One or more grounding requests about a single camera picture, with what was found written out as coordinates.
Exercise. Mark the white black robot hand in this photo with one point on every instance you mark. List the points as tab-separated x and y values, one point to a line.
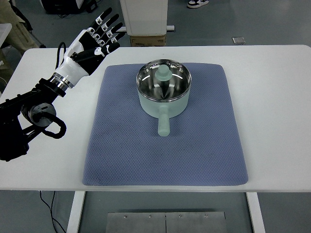
88	50

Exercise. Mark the green pot with handle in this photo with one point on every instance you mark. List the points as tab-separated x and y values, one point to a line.
163	102

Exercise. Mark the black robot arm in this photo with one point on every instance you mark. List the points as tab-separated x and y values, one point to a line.
25	116

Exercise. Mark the black equipment on floor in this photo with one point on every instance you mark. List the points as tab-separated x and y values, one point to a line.
68	6

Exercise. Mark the person in khaki trousers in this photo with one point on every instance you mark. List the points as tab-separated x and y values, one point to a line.
18	37

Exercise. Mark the cardboard box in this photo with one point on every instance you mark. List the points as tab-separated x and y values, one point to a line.
148	41

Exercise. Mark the glass lid with green knob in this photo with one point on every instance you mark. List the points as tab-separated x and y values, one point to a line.
163	80

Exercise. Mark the white side table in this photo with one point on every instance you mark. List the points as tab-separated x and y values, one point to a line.
5	28

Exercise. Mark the white blue sneaker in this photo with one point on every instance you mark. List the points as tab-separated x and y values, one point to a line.
194	4

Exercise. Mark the blue quilted mat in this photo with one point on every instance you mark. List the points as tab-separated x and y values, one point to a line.
199	147

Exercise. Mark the grey floor socket cover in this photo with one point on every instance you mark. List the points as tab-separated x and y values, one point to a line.
238	40

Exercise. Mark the white table left leg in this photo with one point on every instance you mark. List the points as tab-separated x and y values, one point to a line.
76	212

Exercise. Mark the white table leg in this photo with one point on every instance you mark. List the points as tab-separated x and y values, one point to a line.
76	212
255	212

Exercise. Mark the metal floor plate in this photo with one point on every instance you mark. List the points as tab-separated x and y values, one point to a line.
166	222

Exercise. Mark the white table right leg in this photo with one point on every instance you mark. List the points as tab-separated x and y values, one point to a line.
255	212

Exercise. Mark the white pedestal base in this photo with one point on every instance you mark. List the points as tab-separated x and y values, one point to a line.
145	17

